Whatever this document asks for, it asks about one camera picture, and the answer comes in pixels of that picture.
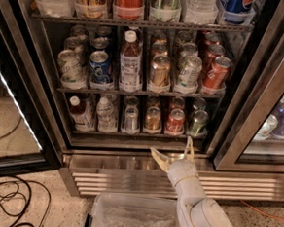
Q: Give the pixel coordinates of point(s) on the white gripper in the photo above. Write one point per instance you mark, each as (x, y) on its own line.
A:
(182, 170)

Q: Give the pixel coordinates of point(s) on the red coke can front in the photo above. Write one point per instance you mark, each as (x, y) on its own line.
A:
(175, 121)

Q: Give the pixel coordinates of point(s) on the red coke can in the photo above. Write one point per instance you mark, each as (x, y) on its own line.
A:
(176, 103)
(175, 121)

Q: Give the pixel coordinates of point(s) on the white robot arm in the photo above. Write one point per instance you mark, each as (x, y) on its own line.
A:
(194, 208)

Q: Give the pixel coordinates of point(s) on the green can bottom shelf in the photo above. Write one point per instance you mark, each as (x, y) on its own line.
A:
(198, 122)

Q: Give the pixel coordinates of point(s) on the gold can bottom shelf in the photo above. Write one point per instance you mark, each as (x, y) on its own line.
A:
(153, 118)

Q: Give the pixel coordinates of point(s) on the gold can shelf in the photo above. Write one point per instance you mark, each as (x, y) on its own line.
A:
(153, 118)
(159, 70)

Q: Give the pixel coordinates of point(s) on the red coke can behind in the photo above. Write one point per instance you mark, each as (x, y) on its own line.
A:
(176, 103)

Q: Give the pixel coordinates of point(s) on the silver can bottom shelf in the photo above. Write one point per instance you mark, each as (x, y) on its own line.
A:
(131, 118)

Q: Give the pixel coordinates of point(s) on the clear water bottle bottom shelf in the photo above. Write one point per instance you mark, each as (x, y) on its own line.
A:
(106, 115)

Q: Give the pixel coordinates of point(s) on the closed right glass fridge door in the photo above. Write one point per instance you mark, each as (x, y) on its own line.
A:
(255, 91)

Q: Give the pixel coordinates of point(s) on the red can middle shelf front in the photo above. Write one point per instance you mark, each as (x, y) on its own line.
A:
(220, 69)

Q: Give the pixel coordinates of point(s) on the red can shelf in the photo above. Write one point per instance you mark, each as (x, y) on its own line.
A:
(220, 69)
(129, 9)
(210, 54)

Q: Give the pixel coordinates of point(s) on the white 7up can middle shelf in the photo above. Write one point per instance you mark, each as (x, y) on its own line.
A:
(189, 71)

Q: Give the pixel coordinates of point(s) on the gold can middle shelf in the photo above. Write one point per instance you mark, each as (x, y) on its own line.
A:
(159, 70)

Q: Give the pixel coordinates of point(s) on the brown tea bottle middle shelf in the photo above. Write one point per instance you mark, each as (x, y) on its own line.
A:
(130, 65)

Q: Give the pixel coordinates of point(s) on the brown tea bottle shelf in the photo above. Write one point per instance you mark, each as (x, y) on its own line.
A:
(130, 65)
(81, 114)

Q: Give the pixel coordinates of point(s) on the brown tea bottle bottom shelf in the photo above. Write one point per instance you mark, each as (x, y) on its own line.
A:
(81, 114)

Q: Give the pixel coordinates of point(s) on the white can right compartment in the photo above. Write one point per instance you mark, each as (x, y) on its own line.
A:
(266, 128)

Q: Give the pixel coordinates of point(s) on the stainless steel display fridge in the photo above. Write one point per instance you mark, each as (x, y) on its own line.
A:
(121, 161)

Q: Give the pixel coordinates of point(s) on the blue pepsi can middle shelf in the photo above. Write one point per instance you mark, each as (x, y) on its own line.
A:
(100, 67)

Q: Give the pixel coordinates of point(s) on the blue pepsi can shelf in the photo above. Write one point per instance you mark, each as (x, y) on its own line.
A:
(236, 10)
(100, 67)

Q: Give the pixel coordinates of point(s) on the white green can middle left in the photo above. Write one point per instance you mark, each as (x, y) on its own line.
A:
(72, 73)

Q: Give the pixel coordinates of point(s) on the open glass fridge door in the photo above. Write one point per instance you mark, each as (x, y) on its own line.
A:
(25, 144)

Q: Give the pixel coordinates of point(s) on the blue pepsi can top shelf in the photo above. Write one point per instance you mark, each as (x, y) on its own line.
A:
(236, 10)

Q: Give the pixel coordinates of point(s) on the red can top shelf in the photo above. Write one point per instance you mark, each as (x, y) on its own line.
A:
(129, 9)

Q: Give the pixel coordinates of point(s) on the tan coffee bottle top shelf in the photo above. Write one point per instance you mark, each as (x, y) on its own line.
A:
(92, 9)

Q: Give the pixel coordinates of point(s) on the clear plastic storage bin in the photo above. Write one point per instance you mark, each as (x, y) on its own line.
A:
(121, 210)

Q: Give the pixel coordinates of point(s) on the clear water bottle top right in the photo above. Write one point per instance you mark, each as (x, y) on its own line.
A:
(200, 11)

